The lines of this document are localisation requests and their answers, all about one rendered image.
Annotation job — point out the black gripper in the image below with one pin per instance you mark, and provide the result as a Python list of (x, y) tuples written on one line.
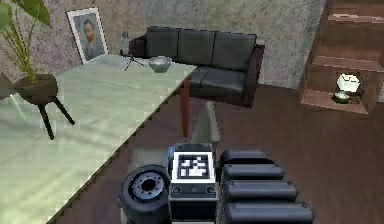
[(145, 193)]

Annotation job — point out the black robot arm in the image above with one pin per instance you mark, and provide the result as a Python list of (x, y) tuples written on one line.
[(240, 190)]

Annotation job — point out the glass top dining table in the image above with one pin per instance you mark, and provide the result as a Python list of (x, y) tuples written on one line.
[(83, 126)]

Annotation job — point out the small pale dish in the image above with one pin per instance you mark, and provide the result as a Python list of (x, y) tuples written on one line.
[(341, 97)]

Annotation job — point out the grey metal bowl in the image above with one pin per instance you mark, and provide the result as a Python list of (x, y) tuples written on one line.
[(160, 63)]

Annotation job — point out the black thin-legged small object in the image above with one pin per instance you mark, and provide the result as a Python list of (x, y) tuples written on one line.
[(133, 62)]

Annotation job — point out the black leather sofa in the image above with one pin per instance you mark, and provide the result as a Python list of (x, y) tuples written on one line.
[(216, 66)]

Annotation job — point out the grey glass bottle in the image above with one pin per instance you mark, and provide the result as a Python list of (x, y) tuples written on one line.
[(125, 43)]

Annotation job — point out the framed portrait picture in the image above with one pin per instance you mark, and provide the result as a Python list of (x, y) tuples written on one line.
[(88, 35)]

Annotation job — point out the green house plant in pot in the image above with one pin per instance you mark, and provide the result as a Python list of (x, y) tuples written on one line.
[(30, 66)]

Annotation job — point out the pale faceted ornament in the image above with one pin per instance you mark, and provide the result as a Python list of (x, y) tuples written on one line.
[(348, 82)]

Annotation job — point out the brown wooden shelf unit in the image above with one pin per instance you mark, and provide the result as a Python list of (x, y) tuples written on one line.
[(346, 56)]

